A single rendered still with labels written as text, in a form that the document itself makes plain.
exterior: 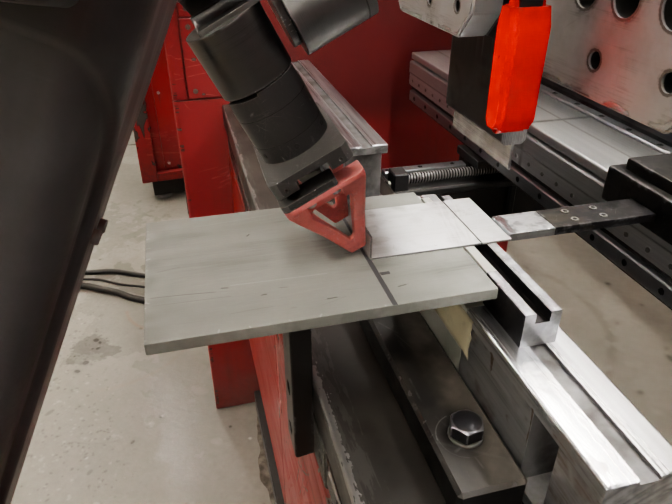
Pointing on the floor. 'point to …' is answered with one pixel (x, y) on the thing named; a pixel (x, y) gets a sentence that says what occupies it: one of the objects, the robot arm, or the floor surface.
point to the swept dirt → (264, 466)
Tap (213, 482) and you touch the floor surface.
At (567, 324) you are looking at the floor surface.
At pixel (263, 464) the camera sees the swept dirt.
